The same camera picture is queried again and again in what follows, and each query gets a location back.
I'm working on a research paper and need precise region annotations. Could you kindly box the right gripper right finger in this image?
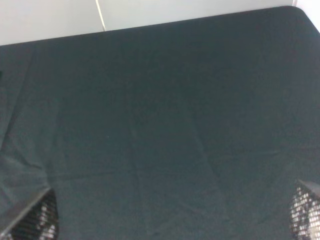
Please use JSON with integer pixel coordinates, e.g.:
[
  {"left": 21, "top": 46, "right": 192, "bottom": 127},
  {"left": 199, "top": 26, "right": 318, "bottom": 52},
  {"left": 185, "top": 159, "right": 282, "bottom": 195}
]
[{"left": 289, "top": 179, "right": 320, "bottom": 240}]

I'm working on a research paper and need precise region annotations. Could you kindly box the black tablecloth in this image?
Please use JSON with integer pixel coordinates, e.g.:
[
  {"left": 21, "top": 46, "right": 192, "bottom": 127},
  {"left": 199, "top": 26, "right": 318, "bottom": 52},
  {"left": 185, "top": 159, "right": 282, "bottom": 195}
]
[{"left": 0, "top": 6, "right": 320, "bottom": 240}]

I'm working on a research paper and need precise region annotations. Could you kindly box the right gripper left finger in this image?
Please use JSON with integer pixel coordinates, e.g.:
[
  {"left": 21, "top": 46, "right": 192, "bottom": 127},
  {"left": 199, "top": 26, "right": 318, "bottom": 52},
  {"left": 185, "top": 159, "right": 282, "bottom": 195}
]
[{"left": 0, "top": 187, "right": 60, "bottom": 240}]

